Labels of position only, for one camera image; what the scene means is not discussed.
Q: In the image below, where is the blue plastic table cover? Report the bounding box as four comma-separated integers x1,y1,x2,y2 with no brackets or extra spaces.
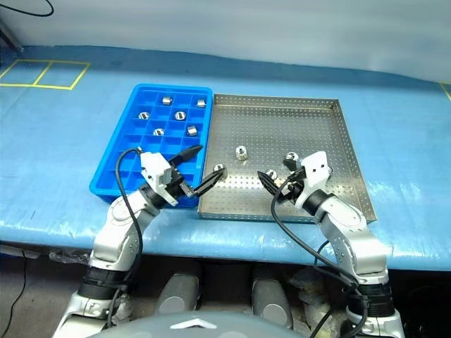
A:
0,44,451,272

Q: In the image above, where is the perforated metal tray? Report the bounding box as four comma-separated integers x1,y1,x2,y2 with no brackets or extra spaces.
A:
197,93,377,225

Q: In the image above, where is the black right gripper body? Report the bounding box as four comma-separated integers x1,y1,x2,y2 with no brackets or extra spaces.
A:
278,172,307,204

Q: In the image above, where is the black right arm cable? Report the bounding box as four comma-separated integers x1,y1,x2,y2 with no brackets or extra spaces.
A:
270,168,371,338

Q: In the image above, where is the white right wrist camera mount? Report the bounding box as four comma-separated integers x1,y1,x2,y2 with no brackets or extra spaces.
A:
295,151,334,208

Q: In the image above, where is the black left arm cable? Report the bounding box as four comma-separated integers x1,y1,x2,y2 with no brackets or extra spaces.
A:
105,147,145,328

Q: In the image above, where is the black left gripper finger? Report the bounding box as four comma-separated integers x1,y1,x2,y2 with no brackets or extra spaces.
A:
171,145,204,166
190,170,228,197

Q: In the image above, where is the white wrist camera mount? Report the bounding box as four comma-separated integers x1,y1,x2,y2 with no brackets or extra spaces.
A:
140,151,179,207
295,151,334,208

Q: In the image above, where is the thin black floor wire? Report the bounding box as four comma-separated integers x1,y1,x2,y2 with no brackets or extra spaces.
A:
8,258,29,338

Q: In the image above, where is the crumpled clear plastic wrap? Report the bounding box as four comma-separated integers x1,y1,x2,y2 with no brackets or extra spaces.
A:
49,249,91,265

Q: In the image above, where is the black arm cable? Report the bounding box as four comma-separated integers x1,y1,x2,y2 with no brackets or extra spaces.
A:
270,168,371,338
105,147,145,328

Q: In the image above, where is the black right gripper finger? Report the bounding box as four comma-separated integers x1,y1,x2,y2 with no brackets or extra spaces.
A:
257,170,280,196
283,158,304,174

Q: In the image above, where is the dark grey rounded shape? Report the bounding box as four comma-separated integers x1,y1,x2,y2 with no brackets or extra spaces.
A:
154,273,200,316
252,270,293,330

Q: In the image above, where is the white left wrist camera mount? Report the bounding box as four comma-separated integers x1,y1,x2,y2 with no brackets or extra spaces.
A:
140,151,179,207

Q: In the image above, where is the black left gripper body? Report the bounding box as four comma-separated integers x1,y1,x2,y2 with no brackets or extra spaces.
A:
165,164,194,202

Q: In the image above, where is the black wall cable loop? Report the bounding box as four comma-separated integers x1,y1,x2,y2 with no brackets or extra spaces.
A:
0,0,54,17

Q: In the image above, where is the grey robot torso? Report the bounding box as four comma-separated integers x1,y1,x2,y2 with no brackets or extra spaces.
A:
86,309,293,338

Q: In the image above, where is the blue compartment tray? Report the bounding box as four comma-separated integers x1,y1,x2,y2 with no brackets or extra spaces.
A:
89,83,214,208

